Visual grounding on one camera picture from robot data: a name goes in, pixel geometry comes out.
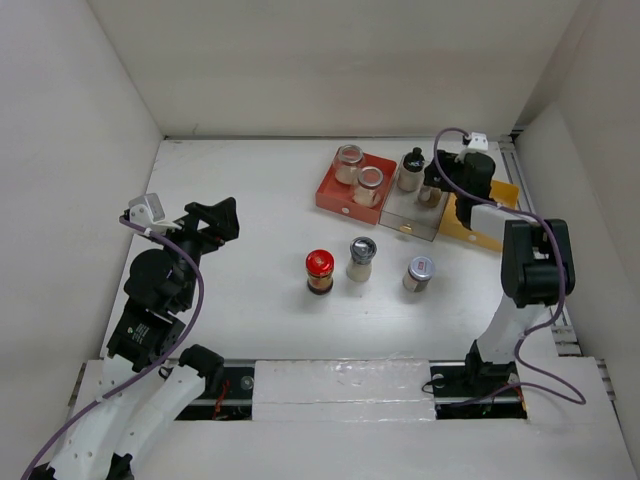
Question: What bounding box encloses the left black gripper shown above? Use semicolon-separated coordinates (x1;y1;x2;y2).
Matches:
151;196;239;307

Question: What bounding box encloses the black faceted lid jar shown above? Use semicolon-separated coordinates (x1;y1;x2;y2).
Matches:
417;184;442;208

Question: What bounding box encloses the black knob lid shaker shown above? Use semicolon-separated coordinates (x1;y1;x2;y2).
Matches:
397;147;425;192

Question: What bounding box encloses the glass jar of rice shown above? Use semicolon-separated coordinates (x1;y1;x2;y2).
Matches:
333;144;364;185

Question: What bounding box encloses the silver lid jar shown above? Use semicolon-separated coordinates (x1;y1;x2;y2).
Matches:
402;256;435;293

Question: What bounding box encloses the black silver lid shaker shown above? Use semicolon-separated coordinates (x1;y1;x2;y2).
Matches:
346;236;377;283

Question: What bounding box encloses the red lid sauce jar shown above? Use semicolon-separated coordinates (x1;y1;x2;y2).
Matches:
305;249;335;295

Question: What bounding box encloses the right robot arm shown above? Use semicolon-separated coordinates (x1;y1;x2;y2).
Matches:
423;149;576;403

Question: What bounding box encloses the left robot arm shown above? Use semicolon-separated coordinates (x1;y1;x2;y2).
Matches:
22;193;240;479

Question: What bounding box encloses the clear plastic tray box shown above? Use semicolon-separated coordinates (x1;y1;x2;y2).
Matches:
379;160;448;241

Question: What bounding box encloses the yellow tray box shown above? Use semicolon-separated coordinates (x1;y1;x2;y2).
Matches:
438;180;519;253

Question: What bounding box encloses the red tray box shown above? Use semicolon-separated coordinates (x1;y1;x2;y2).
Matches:
315;153;398;225

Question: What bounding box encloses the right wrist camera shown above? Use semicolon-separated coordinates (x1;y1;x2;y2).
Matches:
456;132;489;162

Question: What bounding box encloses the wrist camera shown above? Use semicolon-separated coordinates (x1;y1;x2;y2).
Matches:
456;132;489;162
121;193;181;234

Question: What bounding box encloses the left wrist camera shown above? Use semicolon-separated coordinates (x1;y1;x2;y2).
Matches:
121;193;181;234

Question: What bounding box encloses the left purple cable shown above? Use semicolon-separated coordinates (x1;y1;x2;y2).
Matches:
22;215;206;480

